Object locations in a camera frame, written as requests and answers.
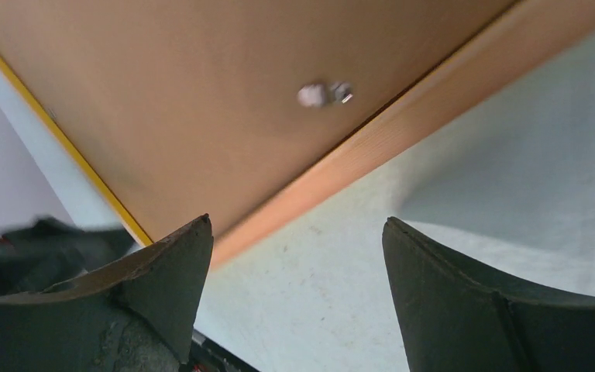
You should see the brown cardboard backing board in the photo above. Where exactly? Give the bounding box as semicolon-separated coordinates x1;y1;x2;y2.
0;1;510;239

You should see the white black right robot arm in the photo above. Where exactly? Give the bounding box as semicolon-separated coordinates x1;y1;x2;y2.
0;215;595;371

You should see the right side metal clip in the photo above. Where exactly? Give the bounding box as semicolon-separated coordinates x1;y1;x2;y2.
297;81;354;108

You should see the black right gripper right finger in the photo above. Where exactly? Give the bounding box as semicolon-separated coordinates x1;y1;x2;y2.
382;217;595;371

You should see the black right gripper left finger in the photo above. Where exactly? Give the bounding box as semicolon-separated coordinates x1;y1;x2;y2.
0;215;214;371

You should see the orange wooden picture frame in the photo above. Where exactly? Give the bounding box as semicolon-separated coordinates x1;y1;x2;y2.
0;1;595;266

